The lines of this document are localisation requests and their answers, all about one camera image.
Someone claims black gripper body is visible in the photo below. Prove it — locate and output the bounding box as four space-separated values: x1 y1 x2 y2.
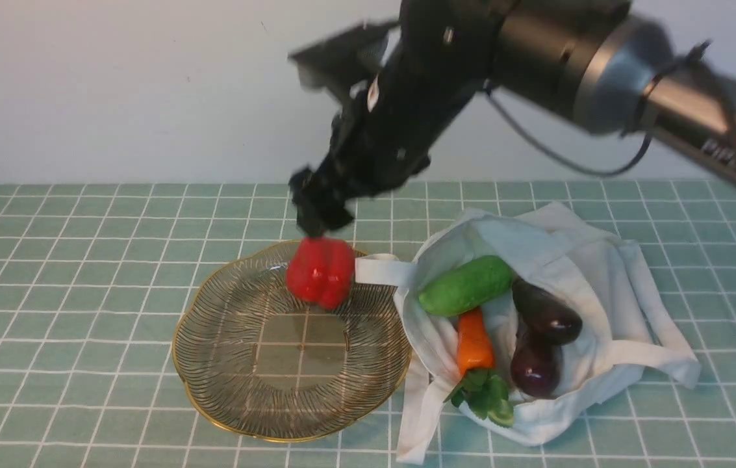
313 1 498 200

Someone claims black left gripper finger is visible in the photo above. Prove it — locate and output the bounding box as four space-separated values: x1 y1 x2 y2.
288 168 329 237

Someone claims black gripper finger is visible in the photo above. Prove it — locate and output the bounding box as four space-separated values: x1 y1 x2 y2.
315 192 355 235

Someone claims red bell pepper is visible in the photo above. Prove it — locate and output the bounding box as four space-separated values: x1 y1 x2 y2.
286 237 356 311

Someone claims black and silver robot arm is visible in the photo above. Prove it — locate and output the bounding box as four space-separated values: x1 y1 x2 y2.
288 1 736 237

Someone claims white cloth tote bag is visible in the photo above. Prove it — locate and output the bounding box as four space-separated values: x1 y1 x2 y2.
355 202 701 465

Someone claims green cucumber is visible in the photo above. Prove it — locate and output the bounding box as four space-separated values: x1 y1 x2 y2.
418 255 515 318

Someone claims clear glass gold-rimmed plate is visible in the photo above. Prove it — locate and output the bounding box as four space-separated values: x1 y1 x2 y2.
171 240 412 443

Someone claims orange carrot with green leaves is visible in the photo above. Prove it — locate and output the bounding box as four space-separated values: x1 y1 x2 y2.
444 307 514 428

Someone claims dark purple eggplant upper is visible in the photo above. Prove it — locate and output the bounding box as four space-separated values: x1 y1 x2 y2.
511 278 583 346

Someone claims dark purple eggplant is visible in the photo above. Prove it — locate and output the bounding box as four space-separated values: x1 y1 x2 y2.
510 329 563 399
511 278 583 346

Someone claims dark purple eggplant lower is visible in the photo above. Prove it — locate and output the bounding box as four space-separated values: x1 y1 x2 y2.
510 329 563 399

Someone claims green checkered tablecloth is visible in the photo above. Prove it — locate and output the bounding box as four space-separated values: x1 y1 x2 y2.
0 180 736 467

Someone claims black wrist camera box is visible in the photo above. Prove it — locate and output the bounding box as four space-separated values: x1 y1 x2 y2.
288 19 398 107

